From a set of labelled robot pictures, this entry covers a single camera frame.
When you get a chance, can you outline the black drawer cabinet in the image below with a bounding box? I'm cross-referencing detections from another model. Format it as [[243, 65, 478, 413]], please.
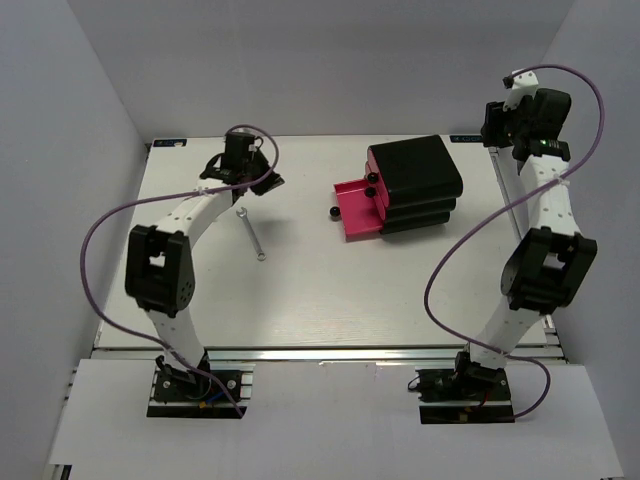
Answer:
[[368, 135, 463, 234]]

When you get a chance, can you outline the pink bottom drawer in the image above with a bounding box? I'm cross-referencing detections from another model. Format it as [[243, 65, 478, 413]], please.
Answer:
[[330, 178, 383, 241]]

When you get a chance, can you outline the pink drawer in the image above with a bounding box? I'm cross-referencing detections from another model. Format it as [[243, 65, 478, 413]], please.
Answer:
[[365, 149, 389, 203], [364, 171, 390, 222], [330, 178, 383, 241]]

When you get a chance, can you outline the pink top drawer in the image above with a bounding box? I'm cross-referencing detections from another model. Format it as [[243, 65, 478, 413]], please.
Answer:
[[365, 149, 389, 203]]

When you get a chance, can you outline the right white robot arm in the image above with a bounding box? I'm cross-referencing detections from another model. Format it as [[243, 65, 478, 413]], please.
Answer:
[[451, 71, 597, 399]]

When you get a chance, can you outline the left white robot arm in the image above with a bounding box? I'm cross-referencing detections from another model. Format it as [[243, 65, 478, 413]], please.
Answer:
[[125, 125, 284, 399]]

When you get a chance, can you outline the blue corner label right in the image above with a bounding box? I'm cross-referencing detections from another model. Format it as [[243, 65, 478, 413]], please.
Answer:
[[449, 134, 483, 144]]

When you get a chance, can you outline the blue corner label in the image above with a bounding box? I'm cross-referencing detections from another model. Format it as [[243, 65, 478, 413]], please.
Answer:
[[152, 138, 187, 148], [449, 134, 483, 144]]

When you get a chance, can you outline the silver combination wrench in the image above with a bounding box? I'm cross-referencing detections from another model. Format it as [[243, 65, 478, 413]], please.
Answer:
[[236, 207, 266, 261]]

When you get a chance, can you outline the blue corner label left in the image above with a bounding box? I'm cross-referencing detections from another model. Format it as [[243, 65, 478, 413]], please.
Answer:
[[152, 138, 187, 148]]

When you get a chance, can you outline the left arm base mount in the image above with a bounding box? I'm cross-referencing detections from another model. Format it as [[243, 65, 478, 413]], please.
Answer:
[[146, 363, 253, 419]]

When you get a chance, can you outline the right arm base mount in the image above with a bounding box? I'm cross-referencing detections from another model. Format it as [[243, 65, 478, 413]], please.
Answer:
[[407, 369, 515, 425]]

